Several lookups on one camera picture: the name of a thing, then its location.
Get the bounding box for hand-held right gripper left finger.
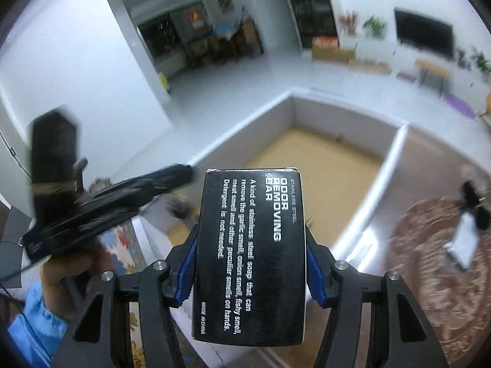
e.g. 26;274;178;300
54;224;200;368

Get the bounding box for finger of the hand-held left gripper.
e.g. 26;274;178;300
115;163;194;205

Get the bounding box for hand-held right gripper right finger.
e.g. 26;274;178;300
305;230;449;368

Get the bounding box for black printed box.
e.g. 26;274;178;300
191;167;307;346

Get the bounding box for black fabric case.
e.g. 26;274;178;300
29;109;82;217

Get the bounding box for white storage box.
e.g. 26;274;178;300
132;90;409;368

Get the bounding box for person's left hand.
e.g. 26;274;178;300
38;243;115;315

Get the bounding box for floral printed cloth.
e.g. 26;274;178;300
96;218;154;368

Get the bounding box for dark grey panel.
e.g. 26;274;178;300
0;195;35;288

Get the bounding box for dark glass cabinet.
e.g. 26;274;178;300
136;13;185;62

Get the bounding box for wooden table and chairs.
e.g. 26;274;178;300
184;17;265;70

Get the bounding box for blue and white carton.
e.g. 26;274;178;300
447;213;482;271

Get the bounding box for cardboard box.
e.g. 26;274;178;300
311;36;355;62

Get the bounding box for purple round mat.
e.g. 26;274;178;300
443;94;476;119

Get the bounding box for dark bookcase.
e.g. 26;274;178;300
278;0;338;48

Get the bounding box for wooden bench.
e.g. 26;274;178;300
414;59;452;94

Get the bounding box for red flower arrangement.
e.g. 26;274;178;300
339;11;359;35

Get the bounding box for leafy potted plant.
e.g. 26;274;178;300
362;15;388;39

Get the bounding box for small potted plant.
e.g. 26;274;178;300
454;46;470;70

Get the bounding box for flat screen television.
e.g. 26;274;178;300
394;8;454;60

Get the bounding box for large potted plant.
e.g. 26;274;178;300
471;46;491;81

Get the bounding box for orange wall poster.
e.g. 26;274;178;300
186;6;206;31

